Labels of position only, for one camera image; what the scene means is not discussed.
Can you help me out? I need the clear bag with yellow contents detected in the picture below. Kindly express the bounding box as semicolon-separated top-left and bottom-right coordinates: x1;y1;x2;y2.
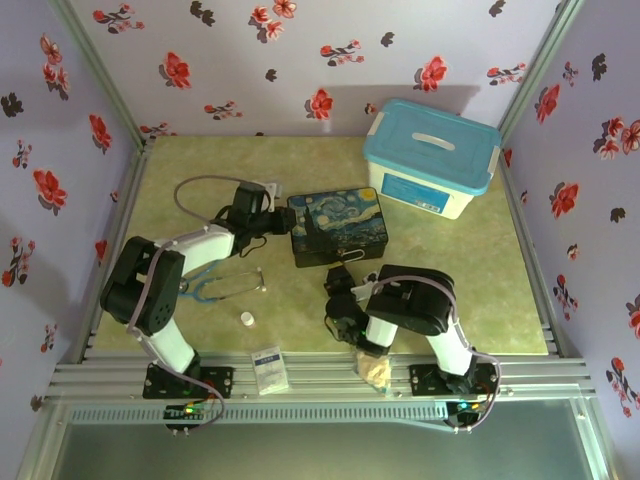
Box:
353;349;394;397

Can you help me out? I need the grey slotted cable duct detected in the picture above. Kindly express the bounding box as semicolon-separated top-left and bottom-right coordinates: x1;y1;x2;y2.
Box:
67;403;450;426

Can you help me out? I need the starry night tin box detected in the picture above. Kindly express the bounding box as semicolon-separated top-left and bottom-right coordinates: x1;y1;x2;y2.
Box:
286;186;390;269

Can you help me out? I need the white paper packet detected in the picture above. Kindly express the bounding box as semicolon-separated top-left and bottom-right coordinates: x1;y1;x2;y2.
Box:
249;344;291;397

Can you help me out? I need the green circuit board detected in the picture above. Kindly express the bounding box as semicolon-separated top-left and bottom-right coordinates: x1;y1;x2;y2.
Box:
447;398;489;417
164;403;212;419

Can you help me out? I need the wide aluminium profile beam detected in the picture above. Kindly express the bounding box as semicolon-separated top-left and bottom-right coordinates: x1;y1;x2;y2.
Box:
47;349;597;402

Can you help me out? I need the aluminium table rail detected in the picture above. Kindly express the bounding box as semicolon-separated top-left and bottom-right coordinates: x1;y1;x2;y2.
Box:
54;139;154;366
499;144;569;359

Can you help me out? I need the white storage box blue lid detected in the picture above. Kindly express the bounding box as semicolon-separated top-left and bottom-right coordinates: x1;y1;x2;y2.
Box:
362;98;503;221

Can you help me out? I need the aluminium frame post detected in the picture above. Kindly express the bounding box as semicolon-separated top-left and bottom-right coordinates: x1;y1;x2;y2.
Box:
49;0;154;151
498;0;586;149

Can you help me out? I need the grey left arm cable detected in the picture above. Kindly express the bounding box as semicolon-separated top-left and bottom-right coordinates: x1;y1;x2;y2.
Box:
124;174;274;441

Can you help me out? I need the blue stethoscope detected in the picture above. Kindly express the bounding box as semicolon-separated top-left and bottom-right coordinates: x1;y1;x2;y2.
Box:
177;264;267;304

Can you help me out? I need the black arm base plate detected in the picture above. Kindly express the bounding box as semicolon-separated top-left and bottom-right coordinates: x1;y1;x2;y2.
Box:
408;363;501;399
143;364;236;400

